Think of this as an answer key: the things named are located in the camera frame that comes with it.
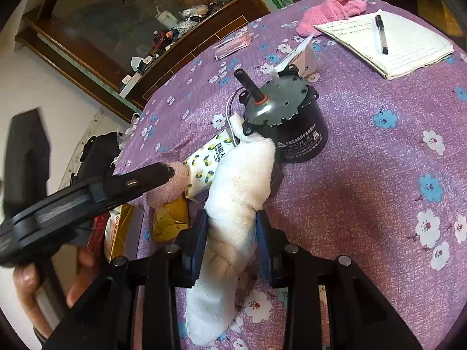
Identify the black pen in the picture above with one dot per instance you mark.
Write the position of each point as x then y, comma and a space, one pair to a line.
382, 34

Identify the purple floral tablecloth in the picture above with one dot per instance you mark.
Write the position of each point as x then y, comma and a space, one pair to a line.
389, 189

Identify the white fluffy sock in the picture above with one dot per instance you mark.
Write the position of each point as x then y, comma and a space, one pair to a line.
240, 188

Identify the yellow snack packet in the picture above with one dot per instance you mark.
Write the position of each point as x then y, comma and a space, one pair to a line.
170, 220

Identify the lemon print tissue pack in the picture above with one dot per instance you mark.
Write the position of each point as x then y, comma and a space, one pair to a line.
202, 164

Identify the person's left hand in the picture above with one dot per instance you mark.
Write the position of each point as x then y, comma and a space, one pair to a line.
27, 281

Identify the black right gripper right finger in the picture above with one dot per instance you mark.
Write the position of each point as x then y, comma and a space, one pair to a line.
287, 265

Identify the black leather chair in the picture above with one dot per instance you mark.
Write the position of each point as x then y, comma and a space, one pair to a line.
97, 158

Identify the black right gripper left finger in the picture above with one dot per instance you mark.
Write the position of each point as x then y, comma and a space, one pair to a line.
176, 265

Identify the pink plush toy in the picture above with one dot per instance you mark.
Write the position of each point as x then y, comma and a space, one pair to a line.
171, 190

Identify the dark wooden cabinet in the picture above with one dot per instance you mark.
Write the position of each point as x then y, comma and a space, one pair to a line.
121, 51

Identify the black cylindrical motor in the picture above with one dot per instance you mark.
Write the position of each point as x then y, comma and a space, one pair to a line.
284, 109

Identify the pink mask packet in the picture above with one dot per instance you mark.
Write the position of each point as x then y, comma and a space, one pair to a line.
232, 45

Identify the white open notebook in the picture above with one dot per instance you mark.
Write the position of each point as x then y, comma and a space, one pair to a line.
411, 45

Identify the pink fluffy cloth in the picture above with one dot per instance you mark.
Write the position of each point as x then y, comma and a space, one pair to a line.
329, 11

